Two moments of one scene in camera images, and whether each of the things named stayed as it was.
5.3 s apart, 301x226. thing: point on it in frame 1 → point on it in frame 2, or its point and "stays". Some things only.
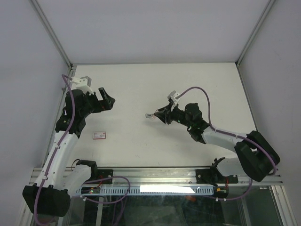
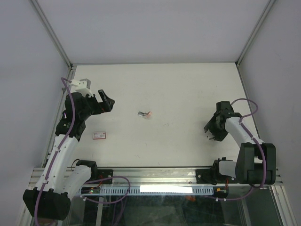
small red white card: (99, 135) stays
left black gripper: (106, 104) stays
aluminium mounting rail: (155, 176) stays
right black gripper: (165, 113) → (219, 135)
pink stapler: (151, 116) → (145, 115)
